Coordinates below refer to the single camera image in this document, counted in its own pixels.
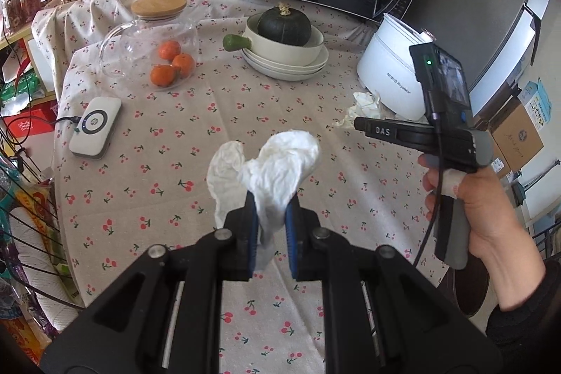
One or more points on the white tissue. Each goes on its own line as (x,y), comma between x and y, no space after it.
(280,163)
(366,104)

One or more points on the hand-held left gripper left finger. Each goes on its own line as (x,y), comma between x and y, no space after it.
(250,225)

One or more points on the cherry print tablecloth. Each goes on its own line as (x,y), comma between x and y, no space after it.
(175,181)

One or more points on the cardboard box with round logo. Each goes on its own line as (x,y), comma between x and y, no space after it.
(517,137)

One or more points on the red box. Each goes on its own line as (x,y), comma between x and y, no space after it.
(24,124)

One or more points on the person's right forearm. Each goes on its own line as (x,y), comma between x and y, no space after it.
(526,312)

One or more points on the dark green pumpkin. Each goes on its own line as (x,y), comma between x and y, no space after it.
(282,25)

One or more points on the white plate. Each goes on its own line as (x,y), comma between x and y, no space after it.
(322,58)
(285,77)

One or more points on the glass teapot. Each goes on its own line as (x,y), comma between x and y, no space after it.
(131,45)

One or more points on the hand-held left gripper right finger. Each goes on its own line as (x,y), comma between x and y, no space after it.
(291,234)

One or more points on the small orange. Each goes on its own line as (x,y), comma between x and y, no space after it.
(168,49)
(162,76)
(184,65)

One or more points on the grey refrigerator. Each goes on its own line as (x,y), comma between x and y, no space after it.
(491,6)

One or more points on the white electric pot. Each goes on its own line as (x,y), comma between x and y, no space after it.
(385,63)

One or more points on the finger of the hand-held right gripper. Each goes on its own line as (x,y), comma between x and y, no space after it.
(363,123)

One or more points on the person's right hand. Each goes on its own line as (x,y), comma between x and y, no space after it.
(495,220)

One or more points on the green packet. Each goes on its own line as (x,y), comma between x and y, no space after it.
(17,89)

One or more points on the blue and white box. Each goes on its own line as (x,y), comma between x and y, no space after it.
(538,104)

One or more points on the bamboo teapot lid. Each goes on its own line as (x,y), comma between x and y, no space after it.
(158,7)

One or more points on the black metal stand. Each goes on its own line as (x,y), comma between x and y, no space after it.
(519,193)

